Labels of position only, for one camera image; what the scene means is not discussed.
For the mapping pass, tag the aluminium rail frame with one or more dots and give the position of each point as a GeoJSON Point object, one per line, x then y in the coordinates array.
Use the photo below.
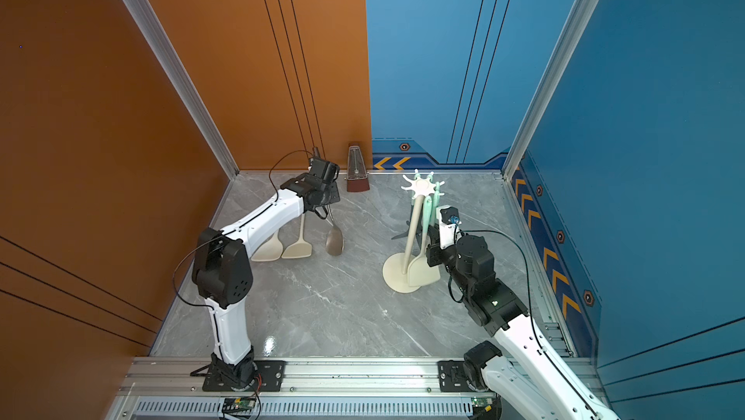
{"type": "Point", "coordinates": [315, 387]}

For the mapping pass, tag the right green circuit board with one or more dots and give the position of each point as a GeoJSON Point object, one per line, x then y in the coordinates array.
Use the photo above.
{"type": "Point", "coordinates": [483, 407]}

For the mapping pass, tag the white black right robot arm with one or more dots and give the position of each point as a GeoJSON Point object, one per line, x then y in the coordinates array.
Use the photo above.
{"type": "Point", "coordinates": [518, 362]}

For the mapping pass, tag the cream utensil rack stand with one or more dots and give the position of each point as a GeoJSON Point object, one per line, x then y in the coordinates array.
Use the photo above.
{"type": "Point", "coordinates": [395, 268]}

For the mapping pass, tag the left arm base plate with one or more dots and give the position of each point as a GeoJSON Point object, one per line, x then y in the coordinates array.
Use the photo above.
{"type": "Point", "coordinates": [266, 376]}

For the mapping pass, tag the green circuit board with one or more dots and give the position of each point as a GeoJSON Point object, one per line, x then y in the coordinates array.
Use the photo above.
{"type": "Point", "coordinates": [483, 407]}
{"type": "Point", "coordinates": [240, 408]}

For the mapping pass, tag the cream turner mint handle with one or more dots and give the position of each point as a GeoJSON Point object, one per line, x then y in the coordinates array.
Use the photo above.
{"type": "Point", "coordinates": [420, 273]}

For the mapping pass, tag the cream spatula wooden handle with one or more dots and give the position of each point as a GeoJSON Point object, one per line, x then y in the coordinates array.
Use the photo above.
{"type": "Point", "coordinates": [269, 251]}

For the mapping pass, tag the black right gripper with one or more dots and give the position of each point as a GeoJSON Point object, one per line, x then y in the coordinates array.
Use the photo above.
{"type": "Point", "coordinates": [434, 248]}

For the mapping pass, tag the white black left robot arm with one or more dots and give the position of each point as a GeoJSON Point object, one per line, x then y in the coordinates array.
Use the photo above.
{"type": "Point", "coordinates": [223, 275]}

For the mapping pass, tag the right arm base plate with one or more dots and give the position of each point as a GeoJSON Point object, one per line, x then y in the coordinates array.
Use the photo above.
{"type": "Point", "coordinates": [458, 376]}

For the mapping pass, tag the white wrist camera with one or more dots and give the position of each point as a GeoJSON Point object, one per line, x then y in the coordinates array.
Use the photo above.
{"type": "Point", "coordinates": [448, 225]}
{"type": "Point", "coordinates": [323, 168]}

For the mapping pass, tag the cream spatula mint handle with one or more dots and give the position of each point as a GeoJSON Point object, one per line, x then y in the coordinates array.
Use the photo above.
{"type": "Point", "coordinates": [301, 248]}

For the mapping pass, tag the left green circuit board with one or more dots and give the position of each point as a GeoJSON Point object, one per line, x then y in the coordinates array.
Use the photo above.
{"type": "Point", "coordinates": [240, 408]}

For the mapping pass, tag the dark metal trowel spatula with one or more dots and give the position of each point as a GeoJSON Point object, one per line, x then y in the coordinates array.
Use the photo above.
{"type": "Point", "coordinates": [334, 242]}

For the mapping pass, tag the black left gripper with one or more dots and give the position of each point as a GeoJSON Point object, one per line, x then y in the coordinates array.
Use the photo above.
{"type": "Point", "coordinates": [335, 193]}

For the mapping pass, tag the dark red metronome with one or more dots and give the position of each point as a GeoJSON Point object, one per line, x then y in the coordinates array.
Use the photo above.
{"type": "Point", "coordinates": [357, 174]}

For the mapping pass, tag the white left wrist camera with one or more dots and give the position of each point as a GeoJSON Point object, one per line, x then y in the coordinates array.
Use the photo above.
{"type": "Point", "coordinates": [323, 168]}

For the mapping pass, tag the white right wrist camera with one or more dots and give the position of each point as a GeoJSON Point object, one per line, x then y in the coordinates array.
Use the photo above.
{"type": "Point", "coordinates": [448, 225]}

